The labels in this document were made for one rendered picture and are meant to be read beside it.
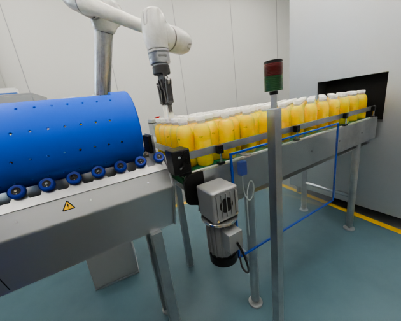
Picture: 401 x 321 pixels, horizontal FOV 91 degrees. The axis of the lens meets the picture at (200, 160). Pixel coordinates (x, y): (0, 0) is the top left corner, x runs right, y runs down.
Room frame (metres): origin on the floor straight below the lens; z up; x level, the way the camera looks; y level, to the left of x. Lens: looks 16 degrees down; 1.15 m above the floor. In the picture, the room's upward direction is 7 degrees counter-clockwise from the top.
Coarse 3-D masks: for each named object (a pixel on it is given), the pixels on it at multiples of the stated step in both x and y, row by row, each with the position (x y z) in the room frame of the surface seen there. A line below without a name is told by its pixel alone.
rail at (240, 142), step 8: (352, 112) 1.32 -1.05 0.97; (360, 112) 1.38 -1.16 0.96; (320, 120) 1.14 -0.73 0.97; (328, 120) 1.18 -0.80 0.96; (288, 128) 1.00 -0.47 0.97; (304, 128) 1.07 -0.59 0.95; (256, 136) 0.89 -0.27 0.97; (264, 136) 0.92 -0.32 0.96; (224, 144) 0.81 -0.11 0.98; (232, 144) 0.83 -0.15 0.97; (240, 144) 0.85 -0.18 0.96; (192, 152) 0.73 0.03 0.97; (200, 152) 0.75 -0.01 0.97; (208, 152) 0.77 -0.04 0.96
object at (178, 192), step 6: (174, 180) 1.19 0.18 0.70; (174, 186) 1.21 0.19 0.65; (180, 192) 1.20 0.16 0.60; (180, 198) 1.20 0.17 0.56; (180, 204) 1.20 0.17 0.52; (180, 210) 1.19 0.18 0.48; (180, 216) 1.20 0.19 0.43; (180, 222) 1.22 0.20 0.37; (186, 222) 1.21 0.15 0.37; (186, 228) 1.21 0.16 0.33; (186, 234) 1.20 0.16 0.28; (186, 240) 1.20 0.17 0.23; (186, 246) 1.20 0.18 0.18; (186, 252) 1.19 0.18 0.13; (186, 258) 1.21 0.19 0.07; (192, 258) 1.21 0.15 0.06; (192, 264) 1.21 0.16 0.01
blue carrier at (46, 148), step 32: (96, 96) 0.73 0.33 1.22; (128, 96) 0.76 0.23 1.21; (0, 128) 0.55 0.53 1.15; (32, 128) 0.58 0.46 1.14; (64, 128) 0.61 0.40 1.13; (96, 128) 0.65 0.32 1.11; (128, 128) 0.69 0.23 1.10; (0, 160) 0.53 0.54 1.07; (32, 160) 0.57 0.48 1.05; (64, 160) 0.61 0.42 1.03; (96, 160) 0.66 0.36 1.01; (128, 160) 0.75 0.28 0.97; (0, 192) 0.58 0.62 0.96
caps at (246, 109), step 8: (312, 96) 1.49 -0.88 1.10; (320, 96) 1.29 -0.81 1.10; (328, 96) 1.54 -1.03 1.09; (336, 96) 1.27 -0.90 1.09; (256, 104) 1.28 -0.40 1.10; (264, 104) 1.22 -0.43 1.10; (280, 104) 1.04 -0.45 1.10; (200, 112) 1.19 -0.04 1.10; (208, 112) 1.11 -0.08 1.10; (232, 112) 0.91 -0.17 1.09; (248, 112) 0.91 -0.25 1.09
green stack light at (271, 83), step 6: (264, 78) 0.73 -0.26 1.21; (270, 78) 0.71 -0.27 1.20; (276, 78) 0.70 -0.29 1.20; (282, 78) 0.71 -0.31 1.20; (264, 84) 0.73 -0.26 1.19; (270, 84) 0.71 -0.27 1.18; (276, 84) 0.70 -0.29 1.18; (282, 84) 0.71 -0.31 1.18; (264, 90) 0.73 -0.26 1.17; (270, 90) 0.71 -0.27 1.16
